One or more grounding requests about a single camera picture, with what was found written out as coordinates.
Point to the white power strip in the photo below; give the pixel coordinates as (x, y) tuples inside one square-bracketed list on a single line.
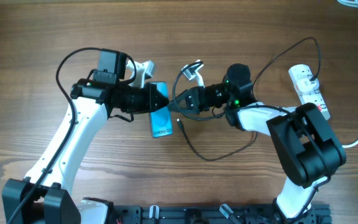
[(303, 71)]

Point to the white charger plug adapter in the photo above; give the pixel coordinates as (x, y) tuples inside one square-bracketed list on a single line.
[(305, 85)]

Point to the black mounting rail base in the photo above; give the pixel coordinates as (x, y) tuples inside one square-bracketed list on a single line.
[(255, 213)]

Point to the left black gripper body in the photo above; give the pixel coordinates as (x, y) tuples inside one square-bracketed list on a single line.
[(135, 99)]

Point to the blue Galaxy smartphone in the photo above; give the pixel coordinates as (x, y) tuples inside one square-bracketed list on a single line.
[(161, 122)]

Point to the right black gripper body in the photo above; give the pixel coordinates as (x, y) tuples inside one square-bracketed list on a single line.
[(212, 96)]

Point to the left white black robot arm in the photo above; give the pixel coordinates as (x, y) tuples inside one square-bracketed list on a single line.
[(44, 194)]

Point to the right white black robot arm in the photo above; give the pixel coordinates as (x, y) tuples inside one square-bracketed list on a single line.
[(307, 148)]

